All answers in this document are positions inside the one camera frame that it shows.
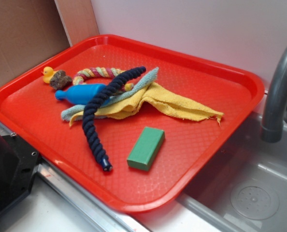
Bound brown cardboard panel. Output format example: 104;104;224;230
0;0;99;87

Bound brown rock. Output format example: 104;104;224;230
49;70;72;90

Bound multicolour twisted rope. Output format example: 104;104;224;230
72;67;134;92

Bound yellow rubber duck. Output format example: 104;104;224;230
42;66;57;84

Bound blue plastic bottle toy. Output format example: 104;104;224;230
55;84;106;105

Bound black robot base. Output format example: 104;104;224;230
0;134;41;216

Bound grey plastic sink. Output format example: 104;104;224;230
177;102;287;232

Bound red plastic tray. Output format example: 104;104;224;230
0;35;264;213

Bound yellow cloth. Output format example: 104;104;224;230
69;82;225;128

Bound light blue cloth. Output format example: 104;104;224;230
61;67;159;122

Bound green rectangular block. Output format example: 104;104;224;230
127;127;165;172

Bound grey faucet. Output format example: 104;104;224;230
260;47;287;143

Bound dark navy twisted rope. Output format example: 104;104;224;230
82;66;147;173

